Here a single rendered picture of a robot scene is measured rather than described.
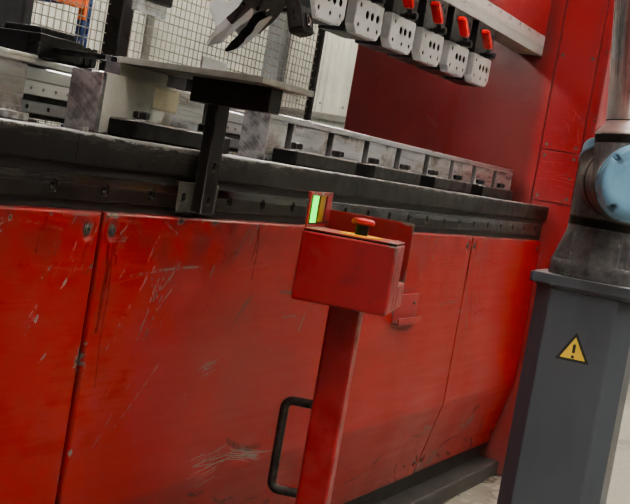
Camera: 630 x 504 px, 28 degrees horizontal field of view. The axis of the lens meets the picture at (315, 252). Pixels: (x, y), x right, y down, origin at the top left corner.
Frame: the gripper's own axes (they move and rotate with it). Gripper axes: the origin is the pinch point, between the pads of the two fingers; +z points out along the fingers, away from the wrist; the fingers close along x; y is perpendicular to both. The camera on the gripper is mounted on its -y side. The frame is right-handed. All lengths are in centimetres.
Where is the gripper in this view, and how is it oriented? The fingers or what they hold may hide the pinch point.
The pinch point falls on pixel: (225, 45)
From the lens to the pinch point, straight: 203.1
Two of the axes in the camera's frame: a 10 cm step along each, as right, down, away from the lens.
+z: -7.1, 6.5, 2.9
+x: -3.9, -0.1, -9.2
